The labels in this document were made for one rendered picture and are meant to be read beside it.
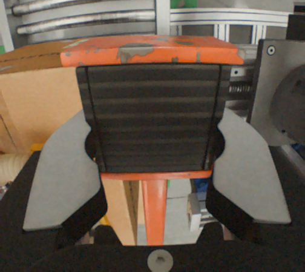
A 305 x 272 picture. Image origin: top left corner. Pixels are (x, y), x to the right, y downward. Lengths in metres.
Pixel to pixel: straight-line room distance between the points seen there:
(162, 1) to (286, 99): 0.53
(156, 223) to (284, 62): 0.31
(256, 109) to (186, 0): 1.07
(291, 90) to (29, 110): 0.43
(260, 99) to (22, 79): 0.39
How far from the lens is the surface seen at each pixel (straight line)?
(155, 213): 0.19
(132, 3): 0.82
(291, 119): 0.35
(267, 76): 0.34
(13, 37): 0.92
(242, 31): 1.24
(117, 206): 0.45
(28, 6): 0.90
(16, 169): 0.29
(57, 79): 0.28
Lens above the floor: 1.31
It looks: 59 degrees down
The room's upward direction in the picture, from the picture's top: 178 degrees clockwise
